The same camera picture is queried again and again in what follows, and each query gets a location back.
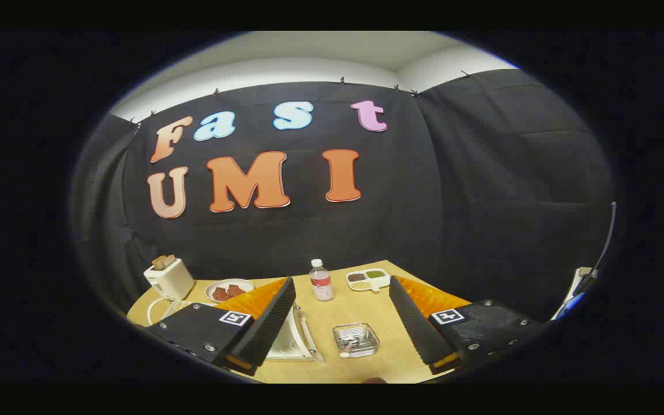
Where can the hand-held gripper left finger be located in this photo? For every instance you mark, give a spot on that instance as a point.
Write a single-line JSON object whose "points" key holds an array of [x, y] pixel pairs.
{"points": [[268, 328]]}

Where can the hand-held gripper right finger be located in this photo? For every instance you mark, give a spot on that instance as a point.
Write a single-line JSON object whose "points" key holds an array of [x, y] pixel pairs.
{"points": [[415, 325]]}

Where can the white spoon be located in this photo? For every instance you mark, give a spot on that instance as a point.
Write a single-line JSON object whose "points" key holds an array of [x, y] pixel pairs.
{"points": [[346, 351]]}

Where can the cream plate with meat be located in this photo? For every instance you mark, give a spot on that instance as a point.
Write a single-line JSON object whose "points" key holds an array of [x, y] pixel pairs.
{"points": [[238, 282]]}

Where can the red meat piece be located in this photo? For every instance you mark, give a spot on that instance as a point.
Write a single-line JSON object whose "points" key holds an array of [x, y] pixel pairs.
{"points": [[236, 290], [221, 294]]}

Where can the white divided snack tray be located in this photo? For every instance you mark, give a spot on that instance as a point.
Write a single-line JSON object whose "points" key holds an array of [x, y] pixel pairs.
{"points": [[379, 283]]}

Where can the green beans portion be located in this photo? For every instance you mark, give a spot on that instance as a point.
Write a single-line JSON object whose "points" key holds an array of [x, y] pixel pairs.
{"points": [[375, 274]]}

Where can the yellow beans portion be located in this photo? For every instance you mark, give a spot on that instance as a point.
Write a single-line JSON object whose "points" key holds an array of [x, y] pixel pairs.
{"points": [[361, 285]]}

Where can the clear plastic water bottle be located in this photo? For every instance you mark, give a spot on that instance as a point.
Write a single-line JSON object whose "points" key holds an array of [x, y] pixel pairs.
{"points": [[321, 285]]}

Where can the brown beans portion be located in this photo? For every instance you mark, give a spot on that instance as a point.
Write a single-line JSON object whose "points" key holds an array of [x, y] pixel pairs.
{"points": [[357, 277]]}

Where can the black backdrop cloth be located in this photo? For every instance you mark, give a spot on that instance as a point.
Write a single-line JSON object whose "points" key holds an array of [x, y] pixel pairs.
{"points": [[395, 230]]}

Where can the white toaster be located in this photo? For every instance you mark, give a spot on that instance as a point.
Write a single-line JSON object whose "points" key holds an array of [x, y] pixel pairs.
{"points": [[170, 280]]}

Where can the brown toast slice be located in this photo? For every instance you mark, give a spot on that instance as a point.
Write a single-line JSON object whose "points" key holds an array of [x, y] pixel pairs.
{"points": [[158, 263], [169, 260]]}

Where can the white and blue device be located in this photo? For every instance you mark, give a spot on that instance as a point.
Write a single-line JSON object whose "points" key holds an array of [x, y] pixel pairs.
{"points": [[574, 294]]}

